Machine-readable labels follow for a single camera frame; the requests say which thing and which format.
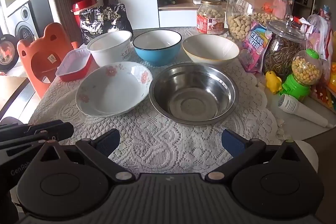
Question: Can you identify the red lidded bin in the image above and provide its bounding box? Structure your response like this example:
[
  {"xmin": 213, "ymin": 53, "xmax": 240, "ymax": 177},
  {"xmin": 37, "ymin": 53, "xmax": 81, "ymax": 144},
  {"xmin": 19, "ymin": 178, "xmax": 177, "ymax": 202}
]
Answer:
[{"xmin": 70, "ymin": 0, "xmax": 98, "ymax": 28}]

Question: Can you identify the white toy microphone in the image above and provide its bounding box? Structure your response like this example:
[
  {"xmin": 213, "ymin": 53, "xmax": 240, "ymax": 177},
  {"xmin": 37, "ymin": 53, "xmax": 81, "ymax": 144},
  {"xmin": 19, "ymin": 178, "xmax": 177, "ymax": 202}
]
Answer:
[{"xmin": 278, "ymin": 93, "xmax": 336, "ymax": 128}]

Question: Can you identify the red label peanut jar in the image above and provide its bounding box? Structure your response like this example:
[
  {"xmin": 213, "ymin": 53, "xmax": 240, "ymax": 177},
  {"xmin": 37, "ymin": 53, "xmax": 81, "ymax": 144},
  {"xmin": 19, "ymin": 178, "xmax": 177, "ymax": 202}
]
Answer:
[{"xmin": 196, "ymin": 0, "xmax": 226, "ymax": 35}]

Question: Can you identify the white lace tablecloth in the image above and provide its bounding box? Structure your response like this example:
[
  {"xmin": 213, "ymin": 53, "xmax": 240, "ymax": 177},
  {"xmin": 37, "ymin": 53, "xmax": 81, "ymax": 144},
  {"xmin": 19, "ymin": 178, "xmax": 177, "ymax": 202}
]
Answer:
[{"xmin": 28, "ymin": 27, "xmax": 284, "ymax": 174}]

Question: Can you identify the white ceramic bowl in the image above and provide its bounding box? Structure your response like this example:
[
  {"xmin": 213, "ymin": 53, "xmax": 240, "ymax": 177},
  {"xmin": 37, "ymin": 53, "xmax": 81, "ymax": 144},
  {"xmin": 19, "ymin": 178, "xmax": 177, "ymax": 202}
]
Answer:
[{"xmin": 182, "ymin": 34, "xmax": 240, "ymax": 65}]

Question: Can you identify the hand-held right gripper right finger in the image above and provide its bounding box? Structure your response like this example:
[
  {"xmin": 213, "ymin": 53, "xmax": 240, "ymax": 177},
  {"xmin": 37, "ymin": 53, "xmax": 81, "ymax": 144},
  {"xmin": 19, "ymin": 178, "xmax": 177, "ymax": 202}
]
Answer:
[{"xmin": 205, "ymin": 128, "xmax": 303, "ymax": 184}]

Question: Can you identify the yellow duck toy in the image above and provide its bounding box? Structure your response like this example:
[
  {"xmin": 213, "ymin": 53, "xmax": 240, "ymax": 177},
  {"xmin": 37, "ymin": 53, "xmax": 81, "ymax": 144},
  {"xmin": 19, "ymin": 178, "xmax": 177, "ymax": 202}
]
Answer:
[{"xmin": 265, "ymin": 71, "xmax": 283, "ymax": 95}]

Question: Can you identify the red rectangular container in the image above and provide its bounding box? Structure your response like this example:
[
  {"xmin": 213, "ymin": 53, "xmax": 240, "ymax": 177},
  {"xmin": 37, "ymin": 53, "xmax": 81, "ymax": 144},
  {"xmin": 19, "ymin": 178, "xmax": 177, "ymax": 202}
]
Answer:
[{"xmin": 55, "ymin": 49, "xmax": 92, "ymax": 82}]

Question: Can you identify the floral white plate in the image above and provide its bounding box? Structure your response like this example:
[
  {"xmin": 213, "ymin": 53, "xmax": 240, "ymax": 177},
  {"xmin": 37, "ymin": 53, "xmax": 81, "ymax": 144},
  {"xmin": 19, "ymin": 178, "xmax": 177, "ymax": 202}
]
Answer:
[{"xmin": 76, "ymin": 61, "xmax": 153, "ymax": 117}]

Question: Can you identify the white paper bowl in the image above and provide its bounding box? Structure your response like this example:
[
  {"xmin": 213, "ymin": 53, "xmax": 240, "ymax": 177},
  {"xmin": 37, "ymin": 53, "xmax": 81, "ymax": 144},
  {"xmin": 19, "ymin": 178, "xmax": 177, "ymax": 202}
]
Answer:
[{"xmin": 87, "ymin": 30, "xmax": 132, "ymax": 67}]

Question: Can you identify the washing machine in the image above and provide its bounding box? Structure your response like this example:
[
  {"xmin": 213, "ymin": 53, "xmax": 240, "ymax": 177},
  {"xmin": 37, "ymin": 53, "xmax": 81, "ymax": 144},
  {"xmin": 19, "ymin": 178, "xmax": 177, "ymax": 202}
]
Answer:
[{"xmin": 0, "ymin": 1, "xmax": 36, "ymax": 43}]

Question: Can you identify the large glass peanut jar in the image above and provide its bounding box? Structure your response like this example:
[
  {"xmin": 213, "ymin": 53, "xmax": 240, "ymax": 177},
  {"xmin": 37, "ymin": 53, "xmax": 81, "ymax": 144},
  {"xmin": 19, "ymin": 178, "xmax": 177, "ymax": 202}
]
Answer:
[{"xmin": 226, "ymin": 0, "xmax": 292, "ymax": 42}]

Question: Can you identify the clear plastic snack bag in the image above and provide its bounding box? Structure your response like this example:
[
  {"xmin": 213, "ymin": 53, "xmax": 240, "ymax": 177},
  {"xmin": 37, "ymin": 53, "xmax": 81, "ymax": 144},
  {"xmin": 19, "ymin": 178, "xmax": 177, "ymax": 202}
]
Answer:
[{"xmin": 306, "ymin": 13, "xmax": 332, "ymax": 62}]

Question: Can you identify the black round appliance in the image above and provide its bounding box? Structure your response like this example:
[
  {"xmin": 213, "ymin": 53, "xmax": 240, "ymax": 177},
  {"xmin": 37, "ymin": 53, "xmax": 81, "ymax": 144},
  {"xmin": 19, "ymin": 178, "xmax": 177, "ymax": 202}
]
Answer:
[{"xmin": 0, "ymin": 34, "xmax": 19, "ymax": 72}]

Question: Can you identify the pink candy bag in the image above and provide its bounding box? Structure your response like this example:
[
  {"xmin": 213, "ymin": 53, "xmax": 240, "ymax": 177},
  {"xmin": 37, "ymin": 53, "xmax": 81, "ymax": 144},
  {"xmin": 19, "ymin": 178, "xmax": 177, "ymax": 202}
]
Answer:
[{"xmin": 241, "ymin": 21, "xmax": 274, "ymax": 73}]

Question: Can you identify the black snack bag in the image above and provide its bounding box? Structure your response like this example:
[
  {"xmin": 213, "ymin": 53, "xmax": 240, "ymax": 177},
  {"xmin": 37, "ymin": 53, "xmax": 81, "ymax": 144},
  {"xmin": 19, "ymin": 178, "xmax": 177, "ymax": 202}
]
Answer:
[{"xmin": 79, "ymin": 4, "xmax": 134, "ymax": 45}]

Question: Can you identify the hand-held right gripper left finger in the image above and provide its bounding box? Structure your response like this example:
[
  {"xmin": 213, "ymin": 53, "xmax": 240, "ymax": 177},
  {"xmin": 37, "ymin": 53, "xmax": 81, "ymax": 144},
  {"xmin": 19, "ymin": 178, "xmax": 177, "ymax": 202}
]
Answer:
[{"xmin": 36, "ymin": 128, "xmax": 135, "ymax": 185}]

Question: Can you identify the blue enamel bowl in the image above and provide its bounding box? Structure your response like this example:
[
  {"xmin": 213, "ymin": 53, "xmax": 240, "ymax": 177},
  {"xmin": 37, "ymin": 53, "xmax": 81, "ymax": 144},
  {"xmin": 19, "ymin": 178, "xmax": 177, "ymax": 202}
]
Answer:
[{"xmin": 132, "ymin": 29, "xmax": 182, "ymax": 67}]

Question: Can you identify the white round object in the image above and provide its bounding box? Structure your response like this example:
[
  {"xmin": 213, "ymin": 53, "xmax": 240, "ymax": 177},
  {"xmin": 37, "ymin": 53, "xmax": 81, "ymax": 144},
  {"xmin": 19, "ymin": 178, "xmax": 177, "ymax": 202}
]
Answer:
[{"xmin": 299, "ymin": 140, "xmax": 319, "ymax": 172}]

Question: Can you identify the orange bear chair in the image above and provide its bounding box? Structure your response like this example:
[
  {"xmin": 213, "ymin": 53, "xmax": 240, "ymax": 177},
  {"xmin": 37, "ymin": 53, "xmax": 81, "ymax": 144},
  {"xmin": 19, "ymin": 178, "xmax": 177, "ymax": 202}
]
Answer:
[{"xmin": 17, "ymin": 22, "xmax": 79, "ymax": 98}]

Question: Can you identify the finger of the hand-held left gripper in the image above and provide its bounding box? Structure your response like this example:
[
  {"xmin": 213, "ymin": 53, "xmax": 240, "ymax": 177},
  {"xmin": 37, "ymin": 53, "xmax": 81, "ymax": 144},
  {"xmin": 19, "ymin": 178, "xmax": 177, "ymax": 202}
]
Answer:
[
  {"xmin": 0, "ymin": 139, "xmax": 49, "ymax": 157},
  {"xmin": 0, "ymin": 120, "xmax": 74, "ymax": 141}
]

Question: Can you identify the stainless steel bowl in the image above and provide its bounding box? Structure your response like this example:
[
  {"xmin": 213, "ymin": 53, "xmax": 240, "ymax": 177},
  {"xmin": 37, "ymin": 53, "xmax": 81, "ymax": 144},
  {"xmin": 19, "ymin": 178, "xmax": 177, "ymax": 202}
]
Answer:
[{"xmin": 149, "ymin": 63, "xmax": 239, "ymax": 126}]

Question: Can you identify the colourful toy figure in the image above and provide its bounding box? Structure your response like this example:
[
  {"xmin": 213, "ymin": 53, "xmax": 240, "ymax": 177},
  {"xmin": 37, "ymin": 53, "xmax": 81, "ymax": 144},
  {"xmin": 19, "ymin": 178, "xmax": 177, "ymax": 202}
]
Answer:
[{"xmin": 319, "ymin": 5, "xmax": 331, "ymax": 20}]

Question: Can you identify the yellow orange toy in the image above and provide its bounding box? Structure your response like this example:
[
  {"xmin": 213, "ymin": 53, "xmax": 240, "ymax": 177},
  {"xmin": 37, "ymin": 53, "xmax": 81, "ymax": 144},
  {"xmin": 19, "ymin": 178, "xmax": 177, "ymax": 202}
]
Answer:
[{"xmin": 327, "ymin": 61, "xmax": 336, "ymax": 94}]

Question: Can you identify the glass sunflower seed jar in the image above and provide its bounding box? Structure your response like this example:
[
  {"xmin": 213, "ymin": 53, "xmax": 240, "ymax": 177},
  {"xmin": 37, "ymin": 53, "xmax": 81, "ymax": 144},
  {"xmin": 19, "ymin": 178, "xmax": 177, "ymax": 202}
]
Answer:
[{"xmin": 263, "ymin": 14, "xmax": 307, "ymax": 80}]

